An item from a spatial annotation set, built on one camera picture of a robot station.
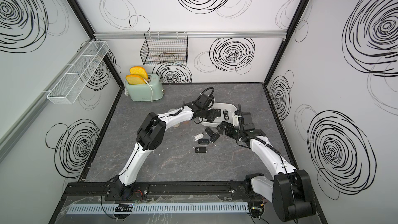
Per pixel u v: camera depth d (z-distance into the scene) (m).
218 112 1.02
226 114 1.00
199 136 0.91
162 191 0.75
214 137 0.91
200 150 0.87
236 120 0.78
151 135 0.58
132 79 0.96
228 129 0.75
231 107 1.01
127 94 1.08
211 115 0.89
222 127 0.77
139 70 0.99
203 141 0.89
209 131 0.94
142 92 1.01
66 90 0.71
